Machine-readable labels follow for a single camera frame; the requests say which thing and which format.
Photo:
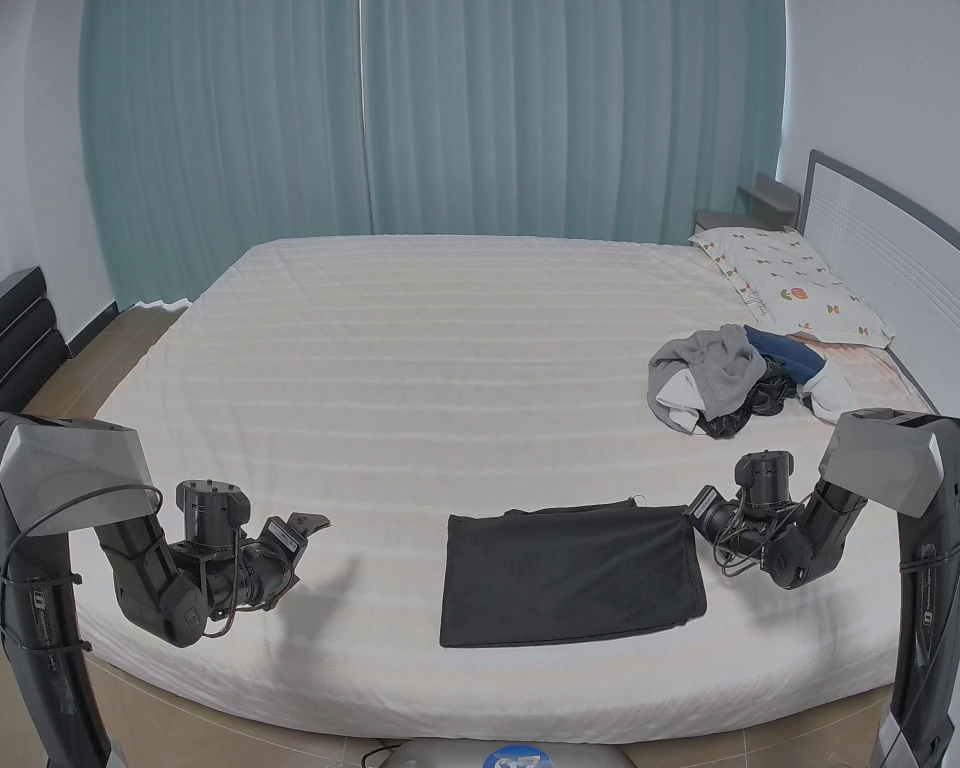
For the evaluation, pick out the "black T-shirt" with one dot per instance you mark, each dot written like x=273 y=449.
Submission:
x=562 y=577

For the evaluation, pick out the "white printed pillow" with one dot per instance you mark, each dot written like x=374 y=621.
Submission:
x=795 y=285

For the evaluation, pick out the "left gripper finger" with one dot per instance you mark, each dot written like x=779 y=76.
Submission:
x=311 y=520

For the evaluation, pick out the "bed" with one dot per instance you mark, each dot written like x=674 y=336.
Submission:
x=450 y=360

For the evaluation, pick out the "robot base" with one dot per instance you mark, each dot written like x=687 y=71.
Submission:
x=510 y=754

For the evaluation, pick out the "pile of clothes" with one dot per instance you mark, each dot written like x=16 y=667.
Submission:
x=742 y=382

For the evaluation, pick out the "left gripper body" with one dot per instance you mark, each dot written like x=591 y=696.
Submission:
x=281 y=541

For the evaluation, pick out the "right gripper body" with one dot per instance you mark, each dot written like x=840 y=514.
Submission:
x=709 y=510

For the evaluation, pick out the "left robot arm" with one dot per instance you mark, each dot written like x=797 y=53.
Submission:
x=45 y=637

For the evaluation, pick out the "grey bedside table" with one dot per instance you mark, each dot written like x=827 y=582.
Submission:
x=757 y=201

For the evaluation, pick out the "blue-green curtain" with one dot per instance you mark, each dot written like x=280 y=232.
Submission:
x=225 y=135
x=570 y=112

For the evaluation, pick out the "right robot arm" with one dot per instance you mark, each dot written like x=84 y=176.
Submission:
x=900 y=525

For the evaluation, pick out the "black chest of drawers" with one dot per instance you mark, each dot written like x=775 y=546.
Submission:
x=26 y=337

